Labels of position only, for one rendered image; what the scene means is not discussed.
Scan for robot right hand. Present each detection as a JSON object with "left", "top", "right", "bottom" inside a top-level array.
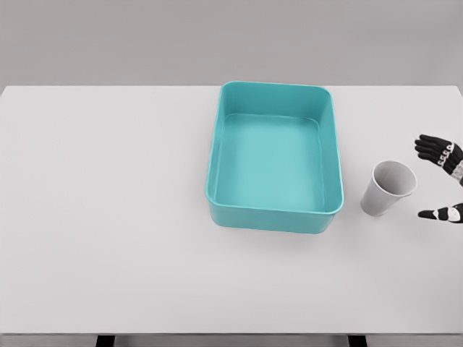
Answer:
[{"left": 414, "top": 134, "right": 463, "bottom": 225}]

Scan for white paper cup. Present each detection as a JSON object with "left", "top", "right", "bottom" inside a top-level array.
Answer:
[{"left": 360, "top": 160, "right": 418, "bottom": 218}]

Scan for teal plastic basket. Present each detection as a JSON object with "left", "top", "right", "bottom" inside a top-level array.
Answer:
[{"left": 205, "top": 80, "right": 344, "bottom": 236}]

